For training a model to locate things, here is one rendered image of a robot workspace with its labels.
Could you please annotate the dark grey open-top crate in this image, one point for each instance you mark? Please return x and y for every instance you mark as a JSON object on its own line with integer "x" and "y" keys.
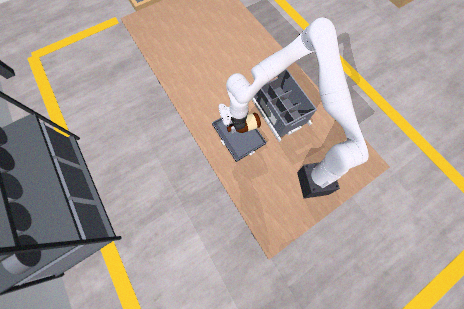
{"x": 285, "y": 103}

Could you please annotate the brown bottle with cream label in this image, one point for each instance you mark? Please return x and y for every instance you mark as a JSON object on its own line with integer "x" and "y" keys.
{"x": 252, "y": 122}

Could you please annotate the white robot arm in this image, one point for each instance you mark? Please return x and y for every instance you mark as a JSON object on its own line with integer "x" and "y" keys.
{"x": 319, "y": 36}

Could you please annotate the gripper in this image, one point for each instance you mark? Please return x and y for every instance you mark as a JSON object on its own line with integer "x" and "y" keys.
{"x": 229, "y": 117}

